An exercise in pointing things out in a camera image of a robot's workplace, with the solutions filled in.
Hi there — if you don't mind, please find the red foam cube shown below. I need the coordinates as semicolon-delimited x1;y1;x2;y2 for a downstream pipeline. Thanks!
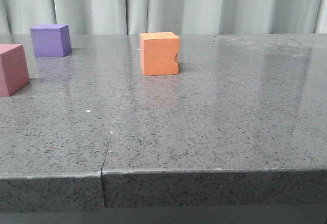
1;44;30;97

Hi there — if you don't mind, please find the grey-green curtain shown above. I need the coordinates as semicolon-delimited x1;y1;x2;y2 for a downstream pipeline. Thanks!
1;0;326;35

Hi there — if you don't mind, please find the orange foam cube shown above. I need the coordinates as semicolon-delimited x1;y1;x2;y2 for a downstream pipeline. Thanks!
140;32;180;76

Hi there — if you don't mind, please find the purple foam cube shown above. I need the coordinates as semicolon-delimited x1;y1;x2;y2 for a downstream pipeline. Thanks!
30;24;72;57

